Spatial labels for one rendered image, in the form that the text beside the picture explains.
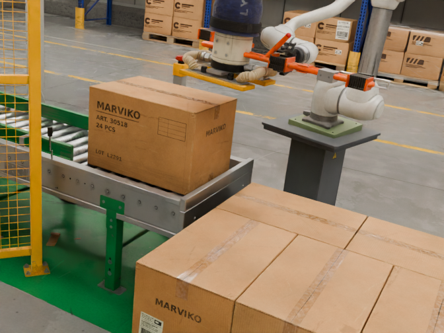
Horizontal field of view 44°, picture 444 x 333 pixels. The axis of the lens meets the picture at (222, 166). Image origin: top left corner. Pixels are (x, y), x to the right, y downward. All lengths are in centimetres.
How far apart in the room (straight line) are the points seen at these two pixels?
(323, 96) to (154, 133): 101
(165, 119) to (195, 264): 77
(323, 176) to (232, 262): 124
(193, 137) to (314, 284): 86
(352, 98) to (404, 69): 652
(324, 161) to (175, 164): 95
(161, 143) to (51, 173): 60
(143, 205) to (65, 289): 63
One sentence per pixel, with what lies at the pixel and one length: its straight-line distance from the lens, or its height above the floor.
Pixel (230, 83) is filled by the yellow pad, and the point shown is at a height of 110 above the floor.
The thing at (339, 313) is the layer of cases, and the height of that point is 54.
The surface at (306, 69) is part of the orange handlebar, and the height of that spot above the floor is 120.
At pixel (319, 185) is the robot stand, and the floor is 46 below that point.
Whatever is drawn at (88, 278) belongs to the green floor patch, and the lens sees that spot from 295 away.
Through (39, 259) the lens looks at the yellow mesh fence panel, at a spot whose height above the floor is 8.
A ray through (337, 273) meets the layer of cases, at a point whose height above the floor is 54.
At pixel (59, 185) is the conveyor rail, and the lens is 282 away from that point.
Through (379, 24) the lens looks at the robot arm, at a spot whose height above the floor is 136.
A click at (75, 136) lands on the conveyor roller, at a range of 332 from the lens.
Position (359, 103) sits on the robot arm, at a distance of 301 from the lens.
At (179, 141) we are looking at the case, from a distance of 250.
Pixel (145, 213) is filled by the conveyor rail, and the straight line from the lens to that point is 253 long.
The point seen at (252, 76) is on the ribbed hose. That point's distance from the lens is 234.
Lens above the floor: 158
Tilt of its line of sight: 20 degrees down
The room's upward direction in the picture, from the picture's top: 7 degrees clockwise
